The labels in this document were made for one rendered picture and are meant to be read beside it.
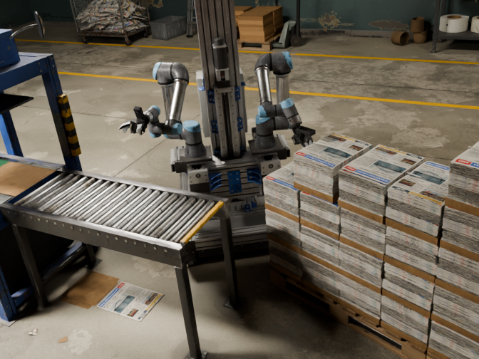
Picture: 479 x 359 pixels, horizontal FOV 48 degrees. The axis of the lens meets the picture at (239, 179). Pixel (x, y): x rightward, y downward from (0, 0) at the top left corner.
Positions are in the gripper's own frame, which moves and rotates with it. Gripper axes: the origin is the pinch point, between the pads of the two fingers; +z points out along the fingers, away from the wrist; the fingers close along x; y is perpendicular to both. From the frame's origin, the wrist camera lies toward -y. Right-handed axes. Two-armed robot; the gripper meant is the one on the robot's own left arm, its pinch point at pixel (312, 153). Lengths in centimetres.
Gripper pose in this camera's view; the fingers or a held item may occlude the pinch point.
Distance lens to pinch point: 322.2
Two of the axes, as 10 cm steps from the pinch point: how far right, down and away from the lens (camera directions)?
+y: -5.6, 1.8, 8.1
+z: 4.2, 9.0, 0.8
